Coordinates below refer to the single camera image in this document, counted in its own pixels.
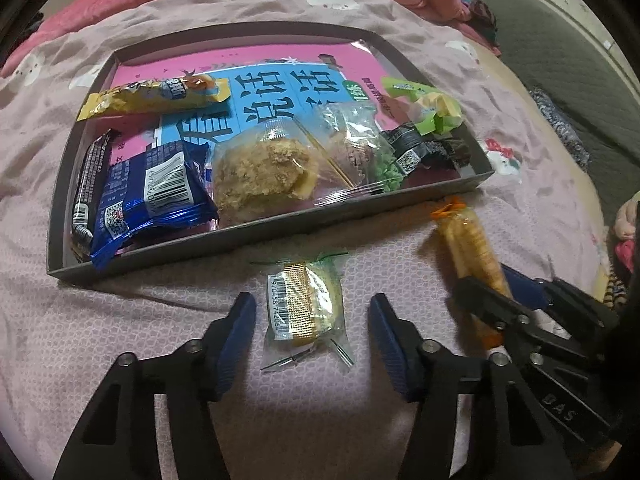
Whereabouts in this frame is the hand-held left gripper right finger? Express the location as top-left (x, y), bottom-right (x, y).
top-left (369, 294), bottom-right (576, 480)

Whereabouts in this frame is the long yellow snack packet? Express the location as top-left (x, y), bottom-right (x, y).
top-left (76, 72), bottom-right (232, 122)

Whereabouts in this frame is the clear pastry packet gold label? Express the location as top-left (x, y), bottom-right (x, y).
top-left (249, 252), bottom-right (357, 373)

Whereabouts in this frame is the pink crumpled cloth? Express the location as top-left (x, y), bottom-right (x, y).
top-left (614, 189), bottom-right (640, 241)

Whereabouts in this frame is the black green pea packet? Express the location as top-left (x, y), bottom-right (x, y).
top-left (370, 125), bottom-right (473, 181)

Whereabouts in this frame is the dark grey shallow box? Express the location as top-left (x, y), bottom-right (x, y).
top-left (46, 24), bottom-right (494, 277)

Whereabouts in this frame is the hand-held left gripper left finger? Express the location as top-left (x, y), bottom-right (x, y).
top-left (52, 291), bottom-right (257, 480)

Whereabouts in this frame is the clear meat floss cake packet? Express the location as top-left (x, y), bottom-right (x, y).
top-left (210, 117), bottom-right (321, 228)

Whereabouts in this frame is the grey quilted headboard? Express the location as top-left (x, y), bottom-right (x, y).
top-left (427, 0), bottom-right (640, 226)

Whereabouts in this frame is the clear brown cake packet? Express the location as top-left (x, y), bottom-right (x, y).
top-left (295, 101), bottom-right (406, 206)

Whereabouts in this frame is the shiny blue snack packet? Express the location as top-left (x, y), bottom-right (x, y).
top-left (90, 140), bottom-right (221, 268)

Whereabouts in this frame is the orange cracker packet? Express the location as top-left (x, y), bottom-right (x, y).
top-left (430, 196), bottom-right (516, 351)

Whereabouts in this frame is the colourful striped clothing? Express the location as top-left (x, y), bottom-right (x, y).
top-left (455, 0), bottom-right (501, 51)

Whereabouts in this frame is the dark patterned cloth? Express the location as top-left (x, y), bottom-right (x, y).
top-left (527, 85), bottom-right (593, 171)

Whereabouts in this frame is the black chocolate bar wrapper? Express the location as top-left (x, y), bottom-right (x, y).
top-left (70, 129), bottom-right (121, 263)

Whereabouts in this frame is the light green snack packet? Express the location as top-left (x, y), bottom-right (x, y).
top-left (380, 76), bottom-right (465, 137)

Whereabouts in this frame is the pink and blue book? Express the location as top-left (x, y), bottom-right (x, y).
top-left (107, 42), bottom-right (401, 176)

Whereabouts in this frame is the lilac printed blanket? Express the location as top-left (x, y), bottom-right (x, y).
top-left (0, 0), bottom-right (616, 480)

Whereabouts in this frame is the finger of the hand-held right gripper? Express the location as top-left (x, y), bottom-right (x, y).
top-left (452, 277), bottom-right (533, 341)
top-left (502, 265), bottom-right (621, 331)

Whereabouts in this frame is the beige bed sheet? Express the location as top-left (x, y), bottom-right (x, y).
top-left (475, 42), bottom-right (601, 211)

